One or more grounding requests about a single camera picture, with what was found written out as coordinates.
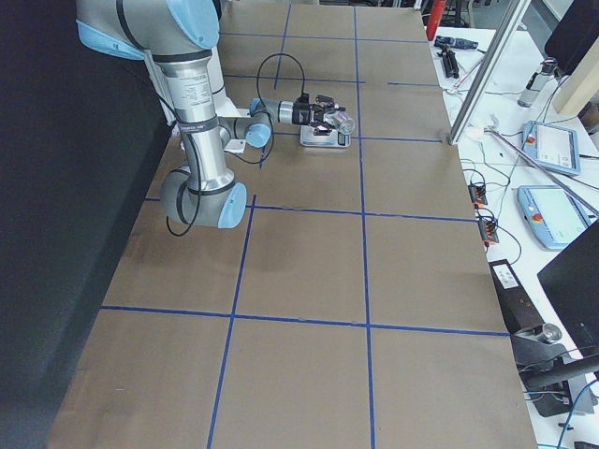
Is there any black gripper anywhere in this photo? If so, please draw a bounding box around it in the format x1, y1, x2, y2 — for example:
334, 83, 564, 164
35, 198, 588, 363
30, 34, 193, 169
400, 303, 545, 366
291, 93, 346, 136

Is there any clear glass sauce bottle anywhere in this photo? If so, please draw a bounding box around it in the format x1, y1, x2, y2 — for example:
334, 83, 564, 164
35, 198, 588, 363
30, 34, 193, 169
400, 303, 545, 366
324, 109, 356, 136

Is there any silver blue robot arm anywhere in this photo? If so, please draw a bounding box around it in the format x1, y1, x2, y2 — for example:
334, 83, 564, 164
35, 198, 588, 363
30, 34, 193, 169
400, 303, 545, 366
76, 1, 247, 229
218, 93, 356, 152

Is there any silver digital kitchen scale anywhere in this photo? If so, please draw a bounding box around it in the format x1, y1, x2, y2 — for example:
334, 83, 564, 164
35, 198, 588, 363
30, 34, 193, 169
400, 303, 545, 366
299, 125, 351, 149

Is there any black folded tripod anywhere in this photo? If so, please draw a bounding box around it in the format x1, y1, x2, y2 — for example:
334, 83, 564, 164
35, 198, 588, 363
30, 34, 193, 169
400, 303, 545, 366
438, 44, 460, 79

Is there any red cylinder tube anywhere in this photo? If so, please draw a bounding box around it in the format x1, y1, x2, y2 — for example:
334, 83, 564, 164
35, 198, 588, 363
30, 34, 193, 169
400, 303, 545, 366
426, 0, 446, 41

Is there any blue plaid folded umbrella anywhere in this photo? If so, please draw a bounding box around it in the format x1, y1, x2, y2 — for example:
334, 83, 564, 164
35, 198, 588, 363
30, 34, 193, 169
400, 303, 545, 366
434, 36, 478, 51

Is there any orange black connector block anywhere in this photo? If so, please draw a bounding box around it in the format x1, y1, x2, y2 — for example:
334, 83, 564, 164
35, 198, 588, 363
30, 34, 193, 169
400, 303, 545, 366
468, 183, 488, 209

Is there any grey water bottle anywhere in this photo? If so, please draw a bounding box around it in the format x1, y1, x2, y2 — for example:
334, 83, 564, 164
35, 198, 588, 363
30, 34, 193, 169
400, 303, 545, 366
517, 57, 558, 108

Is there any blue teach pendant far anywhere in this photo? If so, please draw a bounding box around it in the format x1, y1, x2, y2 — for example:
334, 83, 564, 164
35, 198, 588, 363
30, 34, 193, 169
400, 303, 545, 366
523, 121, 581, 176

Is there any blue teach pendant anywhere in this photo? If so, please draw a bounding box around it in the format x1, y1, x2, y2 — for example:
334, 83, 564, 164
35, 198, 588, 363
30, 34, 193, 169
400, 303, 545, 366
517, 185, 592, 251
523, 121, 581, 176

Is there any blue teach pendant near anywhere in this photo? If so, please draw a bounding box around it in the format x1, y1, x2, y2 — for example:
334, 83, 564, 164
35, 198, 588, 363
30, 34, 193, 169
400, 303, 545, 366
517, 185, 592, 251

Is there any black box white label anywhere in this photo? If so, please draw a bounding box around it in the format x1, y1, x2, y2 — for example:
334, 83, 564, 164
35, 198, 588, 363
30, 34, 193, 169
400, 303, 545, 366
489, 259, 545, 334

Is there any black monitor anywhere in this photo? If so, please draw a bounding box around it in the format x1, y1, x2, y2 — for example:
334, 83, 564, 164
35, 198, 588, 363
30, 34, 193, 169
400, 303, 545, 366
537, 223, 599, 355

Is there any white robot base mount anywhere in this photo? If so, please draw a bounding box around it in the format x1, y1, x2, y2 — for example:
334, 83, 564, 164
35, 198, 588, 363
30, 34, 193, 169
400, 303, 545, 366
207, 47, 249, 118

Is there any aluminium frame post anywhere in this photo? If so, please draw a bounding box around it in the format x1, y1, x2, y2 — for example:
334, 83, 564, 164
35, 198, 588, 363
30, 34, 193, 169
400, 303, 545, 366
447, 0, 531, 146

